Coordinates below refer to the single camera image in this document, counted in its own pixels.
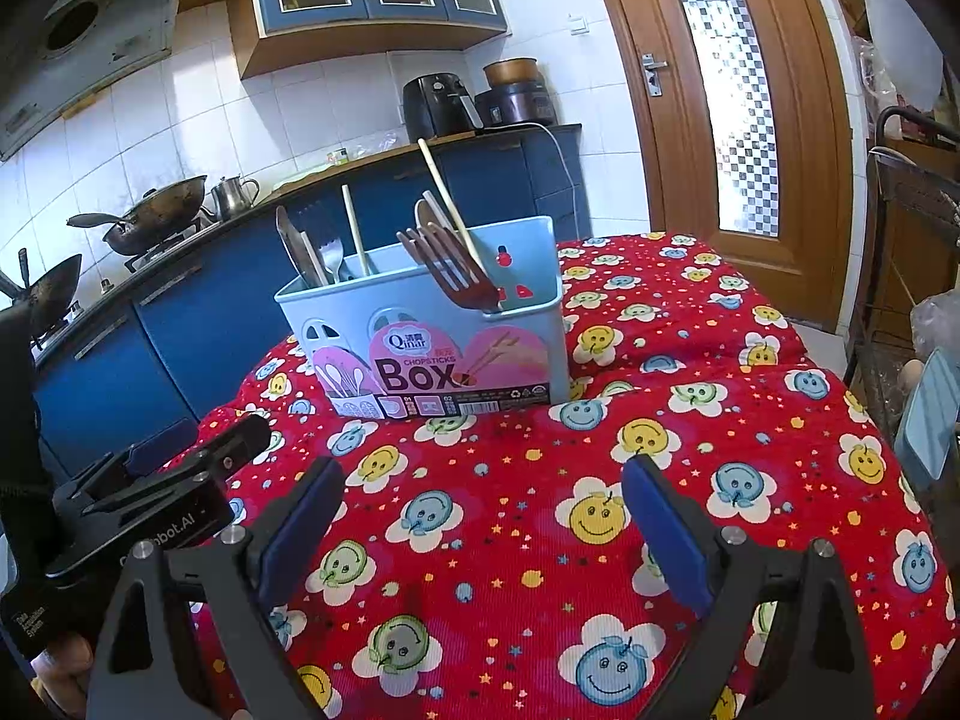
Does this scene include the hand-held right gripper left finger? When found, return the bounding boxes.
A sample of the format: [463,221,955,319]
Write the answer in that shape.
[86,456,347,720]

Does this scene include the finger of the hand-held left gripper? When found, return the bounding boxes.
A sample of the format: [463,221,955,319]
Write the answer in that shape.
[77,412,272,516]
[51,418,203,501]

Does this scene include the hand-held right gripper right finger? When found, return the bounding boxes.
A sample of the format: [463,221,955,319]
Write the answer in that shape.
[621,452,880,720]

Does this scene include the light blue utensil box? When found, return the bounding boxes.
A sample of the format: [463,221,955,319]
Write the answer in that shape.
[274,215,566,420]

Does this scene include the beige plastic spoon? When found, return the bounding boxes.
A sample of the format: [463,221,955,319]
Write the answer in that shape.
[415,191,455,233]

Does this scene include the person's left hand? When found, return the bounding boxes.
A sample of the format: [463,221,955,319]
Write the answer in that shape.
[30,630,100,720]

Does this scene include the blue kitchen base cabinets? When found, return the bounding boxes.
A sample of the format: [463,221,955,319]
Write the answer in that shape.
[30,124,587,470]

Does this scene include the red smiley-flower tablecloth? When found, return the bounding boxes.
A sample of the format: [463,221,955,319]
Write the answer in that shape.
[184,229,960,720]

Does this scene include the dark wok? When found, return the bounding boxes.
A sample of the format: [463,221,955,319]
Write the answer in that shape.
[0,249,85,332]

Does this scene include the gas stove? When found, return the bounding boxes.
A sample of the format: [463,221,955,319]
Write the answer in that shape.
[122,217,220,275]

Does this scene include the beige wooden spatula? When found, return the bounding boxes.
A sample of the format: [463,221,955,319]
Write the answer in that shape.
[300,231,329,288]

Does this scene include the metal fork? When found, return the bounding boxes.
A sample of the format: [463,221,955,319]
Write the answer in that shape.
[319,235,350,283]

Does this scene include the grey-brown spatula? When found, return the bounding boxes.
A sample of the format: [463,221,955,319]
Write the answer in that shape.
[274,205,318,288]

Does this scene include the metal wok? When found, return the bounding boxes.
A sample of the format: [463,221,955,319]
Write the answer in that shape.
[66,175,210,257]

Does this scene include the metal kettle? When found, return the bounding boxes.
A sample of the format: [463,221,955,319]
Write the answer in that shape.
[208,175,262,221]

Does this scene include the brown wooden fork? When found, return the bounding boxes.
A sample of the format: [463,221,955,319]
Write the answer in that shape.
[395,223,503,314]

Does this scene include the light blue plastic panel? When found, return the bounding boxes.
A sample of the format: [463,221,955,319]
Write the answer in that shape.
[898,350,960,494]

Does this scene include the black air fryer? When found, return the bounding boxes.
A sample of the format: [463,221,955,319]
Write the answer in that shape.
[402,73,485,144]

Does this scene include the black metal chair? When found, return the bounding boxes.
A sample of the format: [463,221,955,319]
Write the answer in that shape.
[844,105,960,425]

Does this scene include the wooden door with glass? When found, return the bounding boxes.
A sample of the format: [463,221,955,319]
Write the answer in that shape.
[581,0,875,336]

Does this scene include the grey range hood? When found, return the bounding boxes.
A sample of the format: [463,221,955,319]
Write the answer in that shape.
[0,0,190,160]

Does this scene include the dark electric cooker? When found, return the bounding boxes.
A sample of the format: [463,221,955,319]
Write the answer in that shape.
[473,81,560,129]

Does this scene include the brown pot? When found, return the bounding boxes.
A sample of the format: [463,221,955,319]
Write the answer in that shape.
[482,56,542,89]

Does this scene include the white power cable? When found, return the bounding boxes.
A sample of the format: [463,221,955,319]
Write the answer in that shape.
[525,120,588,238]

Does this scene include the metal door handle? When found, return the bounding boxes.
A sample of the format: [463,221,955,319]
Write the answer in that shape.
[638,52,669,98]

